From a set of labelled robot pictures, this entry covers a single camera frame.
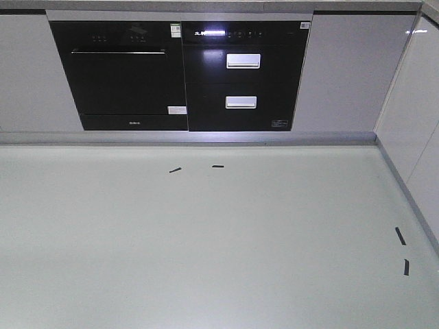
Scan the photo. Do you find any lower silver drawer handle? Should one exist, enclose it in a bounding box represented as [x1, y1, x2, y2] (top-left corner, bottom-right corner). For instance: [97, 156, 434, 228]
[225, 96, 257, 110]

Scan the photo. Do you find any silver drawer handle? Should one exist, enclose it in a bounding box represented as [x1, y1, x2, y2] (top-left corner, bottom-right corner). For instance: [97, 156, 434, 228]
[225, 96, 257, 110]
[226, 53, 261, 69]

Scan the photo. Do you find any upper silver drawer handle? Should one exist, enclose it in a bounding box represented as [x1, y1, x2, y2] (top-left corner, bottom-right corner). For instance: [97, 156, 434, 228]
[226, 53, 261, 69]

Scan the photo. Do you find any black drawer sterilizer cabinet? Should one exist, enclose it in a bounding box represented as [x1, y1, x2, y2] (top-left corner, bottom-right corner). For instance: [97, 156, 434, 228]
[182, 21, 311, 132]

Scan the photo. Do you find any black built-in oven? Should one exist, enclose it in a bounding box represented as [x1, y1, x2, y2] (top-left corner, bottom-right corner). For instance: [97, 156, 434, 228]
[50, 21, 188, 130]

